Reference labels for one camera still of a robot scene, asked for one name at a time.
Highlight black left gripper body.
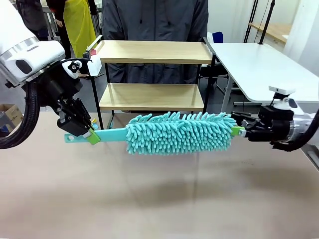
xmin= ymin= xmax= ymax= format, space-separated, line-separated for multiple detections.
xmin=37 ymin=65 xmax=83 ymax=111

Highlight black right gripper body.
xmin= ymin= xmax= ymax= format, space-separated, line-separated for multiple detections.
xmin=256 ymin=107 xmax=295 ymax=144

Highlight teal chenille duster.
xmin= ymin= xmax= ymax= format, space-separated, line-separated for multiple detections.
xmin=64 ymin=111 xmax=238 ymax=156

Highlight two-tier wooden shelf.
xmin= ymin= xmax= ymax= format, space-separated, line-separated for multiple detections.
xmin=84 ymin=34 xmax=217 ymax=130

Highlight cardboard box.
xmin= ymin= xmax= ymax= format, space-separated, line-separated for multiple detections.
xmin=0 ymin=104 xmax=25 ymax=136

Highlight large white rounded table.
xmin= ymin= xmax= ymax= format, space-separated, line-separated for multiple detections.
xmin=208 ymin=42 xmax=319 ymax=115

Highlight bystander in yellow apron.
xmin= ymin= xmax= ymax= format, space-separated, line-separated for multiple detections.
xmin=53 ymin=0 xmax=103 ymax=60

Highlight bystander in dark clothes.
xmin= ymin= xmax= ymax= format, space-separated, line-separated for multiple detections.
xmin=16 ymin=0 xmax=50 ymax=41

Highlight wooden top table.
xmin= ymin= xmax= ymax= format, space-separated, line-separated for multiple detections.
xmin=248 ymin=22 xmax=293 ymax=45

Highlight black stand pole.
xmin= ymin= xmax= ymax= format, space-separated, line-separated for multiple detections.
xmin=258 ymin=0 xmax=276 ymax=45

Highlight black tripod legs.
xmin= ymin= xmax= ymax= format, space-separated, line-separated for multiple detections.
xmin=243 ymin=0 xmax=259 ymax=43

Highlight person in grey jacket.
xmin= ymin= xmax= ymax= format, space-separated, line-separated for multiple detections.
xmin=101 ymin=0 xmax=209 ymax=85

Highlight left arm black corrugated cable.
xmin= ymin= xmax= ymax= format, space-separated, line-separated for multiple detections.
xmin=0 ymin=81 xmax=40 ymax=150

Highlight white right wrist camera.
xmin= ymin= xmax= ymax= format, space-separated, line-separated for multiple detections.
xmin=268 ymin=86 xmax=298 ymax=110

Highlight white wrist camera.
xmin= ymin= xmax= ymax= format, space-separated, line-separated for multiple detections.
xmin=268 ymin=86 xmax=298 ymax=110
xmin=61 ymin=56 xmax=102 ymax=81

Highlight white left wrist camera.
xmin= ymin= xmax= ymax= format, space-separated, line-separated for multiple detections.
xmin=61 ymin=56 xmax=102 ymax=81

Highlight grey metal base plate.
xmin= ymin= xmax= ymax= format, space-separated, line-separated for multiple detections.
xmin=307 ymin=149 xmax=319 ymax=172

